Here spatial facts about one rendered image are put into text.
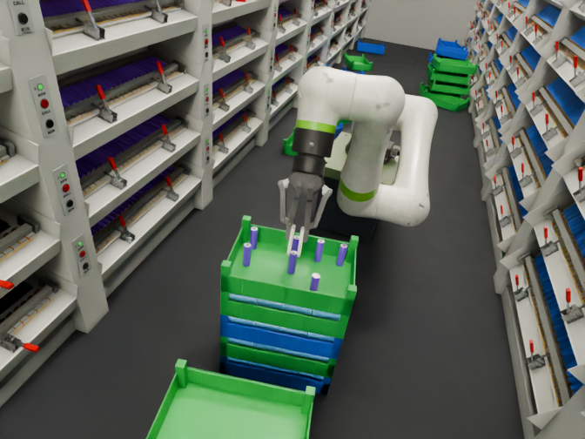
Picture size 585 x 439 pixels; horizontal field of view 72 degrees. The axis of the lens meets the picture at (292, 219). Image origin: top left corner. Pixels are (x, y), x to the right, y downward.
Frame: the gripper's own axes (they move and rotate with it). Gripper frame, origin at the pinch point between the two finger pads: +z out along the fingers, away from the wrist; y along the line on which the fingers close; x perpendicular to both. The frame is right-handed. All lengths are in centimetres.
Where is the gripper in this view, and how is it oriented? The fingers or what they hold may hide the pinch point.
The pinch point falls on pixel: (296, 240)
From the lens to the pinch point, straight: 97.1
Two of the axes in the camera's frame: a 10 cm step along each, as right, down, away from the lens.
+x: -0.9, 1.7, -9.8
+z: -1.6, 9.7, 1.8
